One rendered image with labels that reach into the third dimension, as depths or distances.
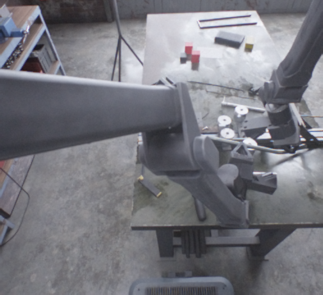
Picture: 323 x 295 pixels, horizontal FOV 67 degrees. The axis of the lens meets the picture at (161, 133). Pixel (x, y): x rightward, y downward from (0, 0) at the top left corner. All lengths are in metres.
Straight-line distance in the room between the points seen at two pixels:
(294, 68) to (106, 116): 0.47
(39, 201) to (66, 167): 0.32
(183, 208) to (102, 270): 1.00
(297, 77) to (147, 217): 0.59
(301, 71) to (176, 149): 0.37
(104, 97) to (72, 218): 1.72
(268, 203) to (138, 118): 0.73
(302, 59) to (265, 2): 3.60
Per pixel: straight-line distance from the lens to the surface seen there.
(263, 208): 0.91
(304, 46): 0.57
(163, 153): 0.35
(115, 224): 1.81
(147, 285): 1.43
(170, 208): 0.86
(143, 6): 3.94
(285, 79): 0.63
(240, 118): 1.03
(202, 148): 0.34
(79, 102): 0.19
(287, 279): 1.82
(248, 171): 0.75
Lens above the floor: 1.67
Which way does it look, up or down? 50 degrees down
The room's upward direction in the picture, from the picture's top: 3 degrees counter-clockwise
